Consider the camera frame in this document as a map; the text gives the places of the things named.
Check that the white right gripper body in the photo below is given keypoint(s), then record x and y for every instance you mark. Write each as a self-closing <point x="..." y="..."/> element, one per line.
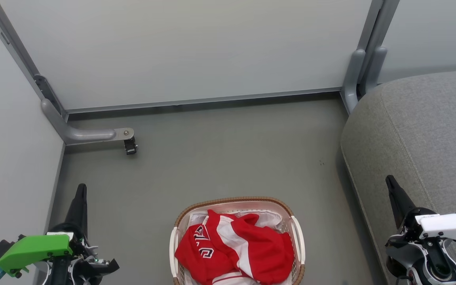
<point x="447" y="225"/>

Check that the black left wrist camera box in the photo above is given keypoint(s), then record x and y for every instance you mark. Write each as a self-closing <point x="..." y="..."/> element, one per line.
<point x="0" y="249"/>

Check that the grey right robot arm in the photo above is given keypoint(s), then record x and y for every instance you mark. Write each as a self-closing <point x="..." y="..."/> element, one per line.
<point x="430" y="265"/>

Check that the grey partition post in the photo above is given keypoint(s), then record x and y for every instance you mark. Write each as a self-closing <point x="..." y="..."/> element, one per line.
<point x="22" y="59"/>

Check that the grey partition bottom rail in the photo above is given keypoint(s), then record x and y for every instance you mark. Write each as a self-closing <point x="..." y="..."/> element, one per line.
<point x="204" y="101"/>

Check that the grey fabric sofa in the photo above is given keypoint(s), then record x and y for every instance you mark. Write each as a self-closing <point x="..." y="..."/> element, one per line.
<point x="418" y="130"/>

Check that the grey partition foot with plate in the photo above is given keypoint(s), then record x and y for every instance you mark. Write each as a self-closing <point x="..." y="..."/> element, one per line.
<point x="81" y="134"/>

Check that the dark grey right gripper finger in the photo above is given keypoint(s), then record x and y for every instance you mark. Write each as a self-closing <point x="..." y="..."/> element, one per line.
<point x="400" y="200"/>

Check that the grey curved partition foot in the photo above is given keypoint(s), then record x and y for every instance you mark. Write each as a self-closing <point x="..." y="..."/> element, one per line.
<point x="352" y="75"/>

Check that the white laundry basket brown rim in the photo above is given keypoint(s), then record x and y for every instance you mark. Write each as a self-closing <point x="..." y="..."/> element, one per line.
<point x="297" y="241"/>

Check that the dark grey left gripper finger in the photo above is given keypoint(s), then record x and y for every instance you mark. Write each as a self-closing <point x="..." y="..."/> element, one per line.
<point x="78" y="209"/>

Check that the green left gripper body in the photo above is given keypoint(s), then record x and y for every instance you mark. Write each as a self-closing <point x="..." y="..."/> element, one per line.
<point x="34" y="249"/>

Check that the black caster wheel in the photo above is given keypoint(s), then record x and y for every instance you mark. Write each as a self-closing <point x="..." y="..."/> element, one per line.
<point x="130" y="146"/>

